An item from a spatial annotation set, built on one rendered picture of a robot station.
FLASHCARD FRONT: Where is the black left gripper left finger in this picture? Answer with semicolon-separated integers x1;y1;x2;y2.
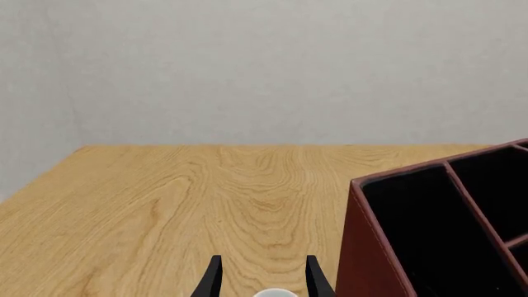
191;254;224;297

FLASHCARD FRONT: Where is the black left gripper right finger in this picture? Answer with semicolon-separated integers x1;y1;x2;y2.
306;255;337;297

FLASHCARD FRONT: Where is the red-brown desk caddy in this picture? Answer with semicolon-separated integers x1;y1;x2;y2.
334;138;528;297

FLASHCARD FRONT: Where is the small pale grey plate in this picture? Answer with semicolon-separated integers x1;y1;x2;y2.
252;287;298;297

